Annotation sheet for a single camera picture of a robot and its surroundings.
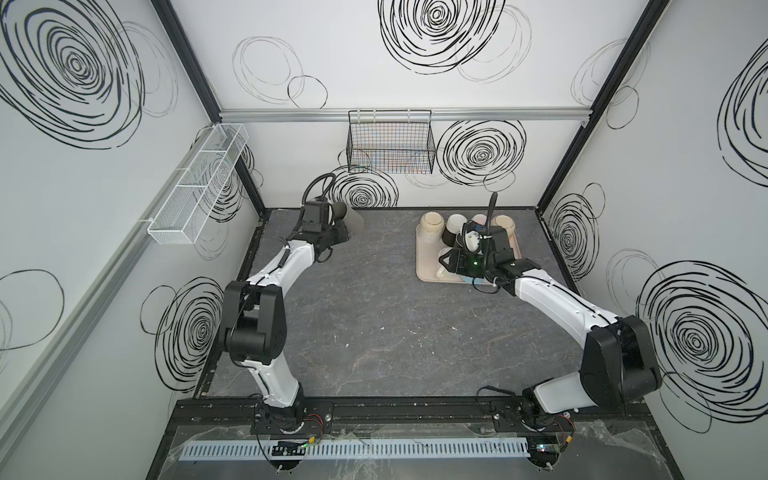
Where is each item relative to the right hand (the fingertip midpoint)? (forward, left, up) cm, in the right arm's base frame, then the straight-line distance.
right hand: (440, 260), depth 85 cm
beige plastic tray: (+14, +1, -16) cm, 22 cm away
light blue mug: (-9, -6, +3) cm, 11 cm away
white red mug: (+3, -1, -11) cm, 12 cm away
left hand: (+12, +29, +1) cm, 31 cm away
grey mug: (+16, +27, 0) cm, 31 cm away
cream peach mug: (+23, -26, -8) cm, 35 cm away
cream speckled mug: (+19, +1, -10) cm, 21 cm away
